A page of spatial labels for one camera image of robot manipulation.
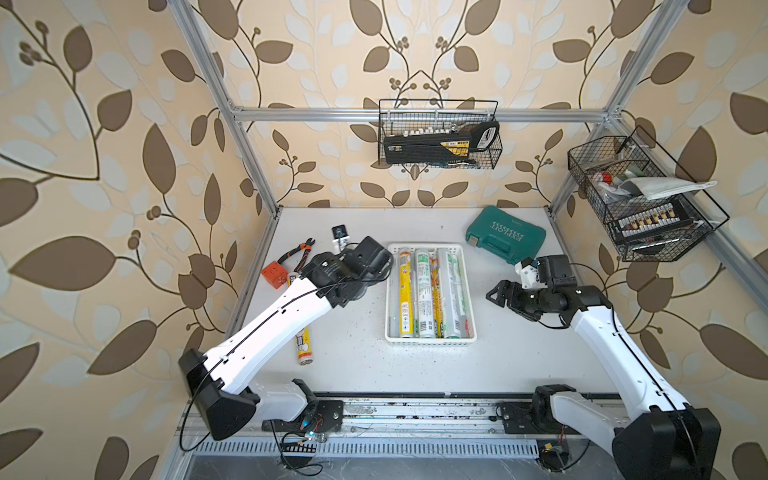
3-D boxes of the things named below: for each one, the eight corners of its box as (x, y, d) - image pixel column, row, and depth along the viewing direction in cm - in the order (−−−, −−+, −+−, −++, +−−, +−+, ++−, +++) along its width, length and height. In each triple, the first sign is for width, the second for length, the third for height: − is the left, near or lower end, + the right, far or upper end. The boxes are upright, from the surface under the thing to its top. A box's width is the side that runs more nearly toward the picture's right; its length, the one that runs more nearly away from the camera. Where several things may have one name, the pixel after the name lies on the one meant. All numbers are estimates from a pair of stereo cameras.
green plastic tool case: (459, 239, 113) (462, 230, 109) (482, 209, 123) (485, 200, 119) (525, 273, 103) (531, 264, 99) (544, 237, 114) (550, 228, 109)
